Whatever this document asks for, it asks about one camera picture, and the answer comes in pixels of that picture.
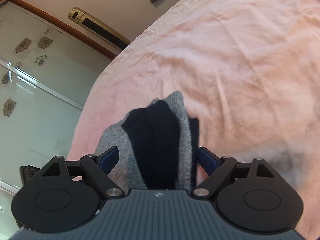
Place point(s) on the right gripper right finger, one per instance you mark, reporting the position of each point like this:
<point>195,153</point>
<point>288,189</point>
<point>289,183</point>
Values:
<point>251,196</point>

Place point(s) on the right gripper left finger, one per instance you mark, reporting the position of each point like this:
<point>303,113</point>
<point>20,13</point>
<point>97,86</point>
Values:
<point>64,195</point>

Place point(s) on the glass sliding wardrobe door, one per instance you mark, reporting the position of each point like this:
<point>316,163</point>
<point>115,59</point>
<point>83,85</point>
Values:
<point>46,76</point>

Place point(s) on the pink bed sheet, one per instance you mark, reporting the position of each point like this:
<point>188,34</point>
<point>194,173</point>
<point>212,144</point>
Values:
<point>248,70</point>

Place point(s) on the gold tower air conditioner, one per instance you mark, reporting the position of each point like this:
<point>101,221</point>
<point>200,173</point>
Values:
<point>98,28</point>

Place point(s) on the brown wooden door frame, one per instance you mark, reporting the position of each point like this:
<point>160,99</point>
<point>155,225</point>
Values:
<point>63,26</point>

